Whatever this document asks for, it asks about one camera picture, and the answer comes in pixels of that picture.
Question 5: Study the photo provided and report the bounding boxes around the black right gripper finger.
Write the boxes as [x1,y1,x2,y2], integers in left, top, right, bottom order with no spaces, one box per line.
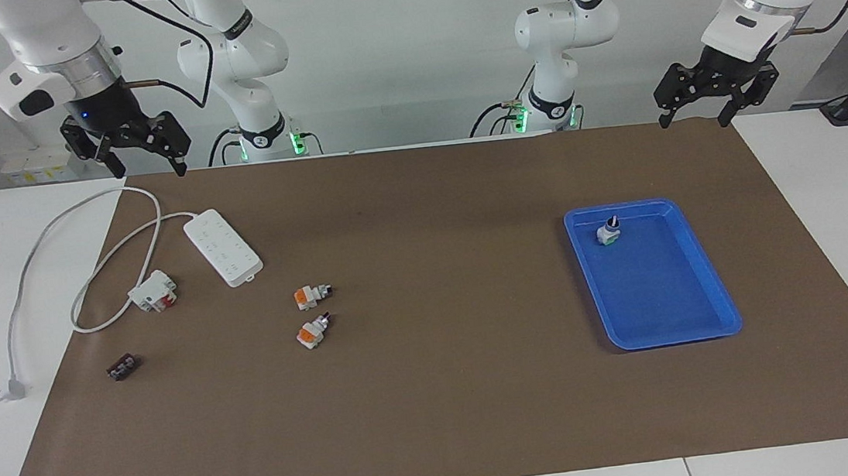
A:
[60,113,128,185]
[139,109,195,181]

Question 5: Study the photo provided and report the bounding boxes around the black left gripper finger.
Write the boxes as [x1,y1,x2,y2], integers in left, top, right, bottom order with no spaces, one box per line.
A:
[651,61,711,130]
[712,63,784,128]

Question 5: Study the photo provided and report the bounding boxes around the orange white selector switch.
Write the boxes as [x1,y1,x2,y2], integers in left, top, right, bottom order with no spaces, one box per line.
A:
[294,282,335,312]
[294,311,336,352]

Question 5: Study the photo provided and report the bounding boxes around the white background boxes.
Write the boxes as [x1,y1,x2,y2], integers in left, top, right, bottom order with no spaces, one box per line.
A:
[0,142,88,187]

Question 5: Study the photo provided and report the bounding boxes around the white power strip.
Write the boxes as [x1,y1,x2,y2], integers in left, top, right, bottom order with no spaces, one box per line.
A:
[182,204,266,293]

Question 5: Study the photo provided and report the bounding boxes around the white red circuit breaker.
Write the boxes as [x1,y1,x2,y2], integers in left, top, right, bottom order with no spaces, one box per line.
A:
[125,268,180,316]

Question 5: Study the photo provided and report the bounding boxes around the blue plastic tray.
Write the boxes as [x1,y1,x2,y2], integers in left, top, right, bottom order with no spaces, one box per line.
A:
[563,192,744,356]

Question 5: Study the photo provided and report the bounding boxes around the small dark terminal block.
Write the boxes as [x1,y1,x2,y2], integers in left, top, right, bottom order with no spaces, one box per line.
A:
[106,354,144,382]

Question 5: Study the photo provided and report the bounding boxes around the brown table mat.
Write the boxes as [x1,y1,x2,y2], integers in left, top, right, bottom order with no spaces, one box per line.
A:
[0,104,848,476]

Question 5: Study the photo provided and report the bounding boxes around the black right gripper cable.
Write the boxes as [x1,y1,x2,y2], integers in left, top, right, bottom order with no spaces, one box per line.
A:
[98,0,219,118]

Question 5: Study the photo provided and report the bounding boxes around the black base cable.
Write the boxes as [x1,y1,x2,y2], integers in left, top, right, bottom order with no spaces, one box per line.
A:
[467,100,527,139]
[205,125,242,168]

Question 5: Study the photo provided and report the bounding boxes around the white black-knob selector switch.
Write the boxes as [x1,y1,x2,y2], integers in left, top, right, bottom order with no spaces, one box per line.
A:
[595,214,623,248]

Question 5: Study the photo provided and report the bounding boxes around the white power cable with plug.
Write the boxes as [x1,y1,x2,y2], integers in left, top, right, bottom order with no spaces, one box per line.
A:
[0,180,213,404]

